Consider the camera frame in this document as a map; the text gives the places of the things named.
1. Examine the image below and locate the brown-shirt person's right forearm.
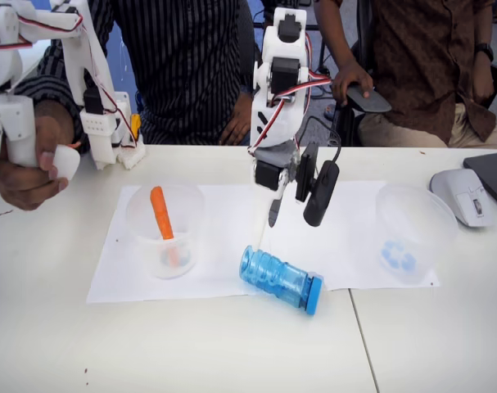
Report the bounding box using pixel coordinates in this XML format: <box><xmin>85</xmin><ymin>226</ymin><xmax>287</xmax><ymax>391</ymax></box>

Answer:
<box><xmin>319</xmin><ymin>0</ymin><xmax>358</xmax><ymax>73</ymax></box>

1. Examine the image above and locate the striped-shirt person's right forearm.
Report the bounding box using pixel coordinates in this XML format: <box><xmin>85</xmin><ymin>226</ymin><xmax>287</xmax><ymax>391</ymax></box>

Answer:
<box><xmin>10</xmin><ymin>44</ymin><xmax>89</xmax><ymax>155</ymax></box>

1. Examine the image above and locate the black laptop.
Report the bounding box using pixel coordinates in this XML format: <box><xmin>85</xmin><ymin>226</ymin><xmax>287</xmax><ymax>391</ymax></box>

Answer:
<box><xmin>463</xmin><ymin>150</ymin><xmax>497</xmax><ymax>216</ymax></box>

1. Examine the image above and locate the black webcam cable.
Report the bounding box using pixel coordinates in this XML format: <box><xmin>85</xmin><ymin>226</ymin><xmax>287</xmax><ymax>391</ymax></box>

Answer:
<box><xmin>299</xmin><ymin>116</ymin><xmax>343</xmax><ymax>165</ymax></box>

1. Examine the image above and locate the brown-shirt person's left hand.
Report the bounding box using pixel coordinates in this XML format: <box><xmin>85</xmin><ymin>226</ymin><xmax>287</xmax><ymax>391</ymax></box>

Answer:
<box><xmin>472</xmin><ymin>61</ymin><xmax>495</xmax><ymax>110</ymax></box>

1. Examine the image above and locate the black webcam on gripper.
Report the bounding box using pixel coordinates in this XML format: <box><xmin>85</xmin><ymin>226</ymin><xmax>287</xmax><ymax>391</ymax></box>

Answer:
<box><xmin>295</xmin><ymin>142</ymin><xmax>341</xmax><ymax>228</ymax></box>

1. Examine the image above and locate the white paper sheet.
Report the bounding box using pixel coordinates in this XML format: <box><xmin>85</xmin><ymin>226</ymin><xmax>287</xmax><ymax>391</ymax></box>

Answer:
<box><xmin>86</xmin><ymin>183</ymin><xmax>282</xmax><ymax>305</ymax></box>
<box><xmin>266</xmin><ymin>180</ymin><xmax>441</xmax><ymax>294</ymax></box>

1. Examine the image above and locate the grey chair armrest pad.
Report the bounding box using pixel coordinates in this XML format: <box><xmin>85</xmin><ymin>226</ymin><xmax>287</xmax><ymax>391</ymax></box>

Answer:
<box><xmin>345</xmin><ymin>84</ymin><xmax>392</xmax><ymax>114</ymax></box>

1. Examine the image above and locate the clear plastic cup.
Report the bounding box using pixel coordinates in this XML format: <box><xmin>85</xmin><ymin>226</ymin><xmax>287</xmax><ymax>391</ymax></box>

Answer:
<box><xmin>124</xmin><ymin>183</ymin><xmax>206</xmax><ymax>280</ymax></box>

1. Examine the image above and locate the striped-shirt person's left hand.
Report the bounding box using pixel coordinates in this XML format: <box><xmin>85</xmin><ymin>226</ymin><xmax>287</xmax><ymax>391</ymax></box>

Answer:
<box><xmin>219</xmin><ymin>92</ymin><xmax>253</xmax><ymax>147</ymax></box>

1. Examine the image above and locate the brown-shirt person's right hand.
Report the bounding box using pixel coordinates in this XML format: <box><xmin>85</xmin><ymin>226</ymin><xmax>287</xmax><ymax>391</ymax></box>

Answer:
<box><xmin>332</xmin><ymin>61</ymin><xmax>375</xmax><ymax>108</ymax></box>

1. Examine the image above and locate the blue plastic bottle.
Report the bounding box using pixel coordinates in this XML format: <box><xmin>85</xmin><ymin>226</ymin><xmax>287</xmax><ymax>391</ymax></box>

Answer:
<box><xmin>238</xmin><ymin>244</ymin><xmax>325</xmax><ymax>316</ymax></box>

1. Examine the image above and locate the person in striped shirt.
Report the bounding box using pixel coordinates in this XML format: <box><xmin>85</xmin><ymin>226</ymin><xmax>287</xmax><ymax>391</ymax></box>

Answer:
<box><xmin>10</xmin><ymin>0</ymin><xmax>257</xmax><ymax>147</ymax></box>

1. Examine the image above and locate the black armrest post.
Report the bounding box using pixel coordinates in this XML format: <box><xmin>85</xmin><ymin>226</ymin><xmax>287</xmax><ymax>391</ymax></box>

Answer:
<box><xmin>333</xmin><ymin>104</ymin><xmax>366</xmax><ymax>147</ymax></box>

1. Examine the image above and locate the white computer mouse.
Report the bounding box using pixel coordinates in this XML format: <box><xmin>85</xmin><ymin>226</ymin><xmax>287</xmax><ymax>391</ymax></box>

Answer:
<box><xmin>429</xmin><ymin>167</ymin><xmax>497</xmax><ymax>228</ymax></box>

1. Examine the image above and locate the person in brown shirt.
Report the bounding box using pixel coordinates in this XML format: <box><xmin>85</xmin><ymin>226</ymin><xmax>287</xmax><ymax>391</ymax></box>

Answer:
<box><xmin>317</xmin><ymin>0</ymin><xmax>497</xmax><ymax>149</ymax></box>

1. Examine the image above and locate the striped-shirt person's right hand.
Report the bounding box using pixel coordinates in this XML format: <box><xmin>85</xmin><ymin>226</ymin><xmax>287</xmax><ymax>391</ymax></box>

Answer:
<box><xmin>0</xmin><ymin>114</ymin><xmax>84</xmax><ymax>212</ymax></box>

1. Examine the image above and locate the orange carrot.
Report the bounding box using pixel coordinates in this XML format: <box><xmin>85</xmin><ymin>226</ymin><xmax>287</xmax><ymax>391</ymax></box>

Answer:
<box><xmin>149</xmin><ymin>186</ymin><xmax>183</xmax><ymax>268</ymax></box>

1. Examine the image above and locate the white leader robot arm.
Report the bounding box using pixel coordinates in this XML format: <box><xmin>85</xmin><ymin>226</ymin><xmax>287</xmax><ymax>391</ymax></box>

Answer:
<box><xmin>0</xmin><ymin>0</ymin><xmax>147</xmax><ymax>181</ymax></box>

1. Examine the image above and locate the clear cup with recycling symbol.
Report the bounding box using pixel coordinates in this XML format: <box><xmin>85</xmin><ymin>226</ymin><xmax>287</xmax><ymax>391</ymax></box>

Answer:
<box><xmin>373</xmin><ymin>183</ymin><xmax>459</xmax><ymax>284</ymax></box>

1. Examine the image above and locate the yellow clamp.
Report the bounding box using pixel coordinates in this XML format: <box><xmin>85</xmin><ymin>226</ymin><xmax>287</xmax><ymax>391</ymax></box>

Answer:
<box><xmin>129</xmin><ymin>114</ymin><xmax>143</xmax><ymax>144</ymax></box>

